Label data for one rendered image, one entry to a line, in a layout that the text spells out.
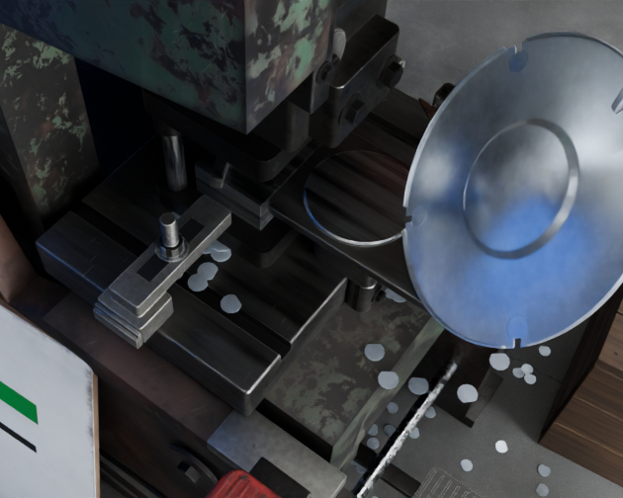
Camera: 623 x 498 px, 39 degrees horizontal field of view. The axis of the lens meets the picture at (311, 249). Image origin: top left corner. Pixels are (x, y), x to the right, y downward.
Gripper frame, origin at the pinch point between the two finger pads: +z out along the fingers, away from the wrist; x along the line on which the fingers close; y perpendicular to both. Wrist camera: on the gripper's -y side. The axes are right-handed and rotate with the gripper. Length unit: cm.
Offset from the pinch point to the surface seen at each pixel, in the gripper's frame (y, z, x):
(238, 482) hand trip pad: 15.0, 43.0, -8.6
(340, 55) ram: -11.7, 16.0, -13.4
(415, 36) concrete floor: -110, 45, 97
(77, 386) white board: -10, 70, -2
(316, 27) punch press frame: -3.4, 11.4, -25.3
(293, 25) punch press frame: -1.6, 11.4, -28.5
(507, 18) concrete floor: -111, 27, 114
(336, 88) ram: -9.1, 17.5, -13.3
